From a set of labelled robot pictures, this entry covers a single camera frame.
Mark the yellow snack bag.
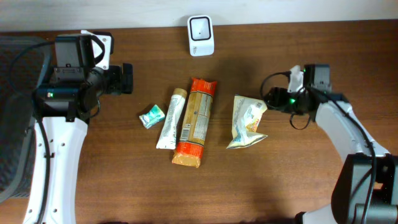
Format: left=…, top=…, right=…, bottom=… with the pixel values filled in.
left=227, top=95, right=268, bottom=149

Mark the orange spaghetti packet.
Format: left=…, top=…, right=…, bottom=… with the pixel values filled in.
left=172, top=78, right=217, bottom=168

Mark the grey plastic mesh basket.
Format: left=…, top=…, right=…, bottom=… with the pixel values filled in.
left=1, top=36, right=52, bottom=202

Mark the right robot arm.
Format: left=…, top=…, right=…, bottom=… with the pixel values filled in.
left=260, top=64, right=397, bottom=223

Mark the white tube with tan cap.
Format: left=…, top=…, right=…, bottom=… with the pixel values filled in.
left=156, top=88, right=187, bottom=150

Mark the left black cable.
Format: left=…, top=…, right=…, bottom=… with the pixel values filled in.
left=7, top=40, right=57, bottom=224

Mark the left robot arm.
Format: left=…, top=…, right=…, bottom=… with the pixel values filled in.
left=24, top=30, right=133, bottom=223

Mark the right black cable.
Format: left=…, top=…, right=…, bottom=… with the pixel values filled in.
left=259, top=70, right=379, bottom=224

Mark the black cable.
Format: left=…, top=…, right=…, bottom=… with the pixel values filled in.
left=259, top=70, right=379, bottom=224
left=7, top=40, right=57, bottom=224

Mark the small teal tissue pack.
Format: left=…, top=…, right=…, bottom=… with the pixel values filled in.
left=139, top=105, right=165, bottom=129

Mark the white barcode scanner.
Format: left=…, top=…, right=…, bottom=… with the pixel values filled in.
left=187, top=15, right=215, bottom=57

